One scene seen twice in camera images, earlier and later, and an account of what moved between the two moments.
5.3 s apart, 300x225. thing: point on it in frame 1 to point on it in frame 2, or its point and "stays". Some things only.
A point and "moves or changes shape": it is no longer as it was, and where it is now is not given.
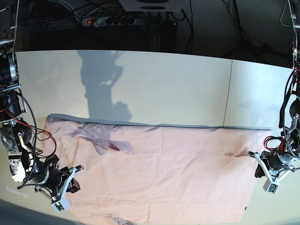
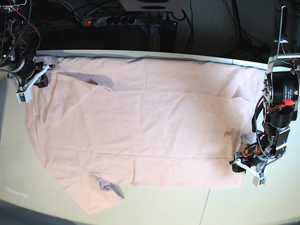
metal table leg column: (155, 38) stays
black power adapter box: (168, 34) stays
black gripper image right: (272, 161) to (252, 154)
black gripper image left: (55, 178) to (23, 69)
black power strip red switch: (102, 21) stays
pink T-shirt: (138, 174) moves or changes shape
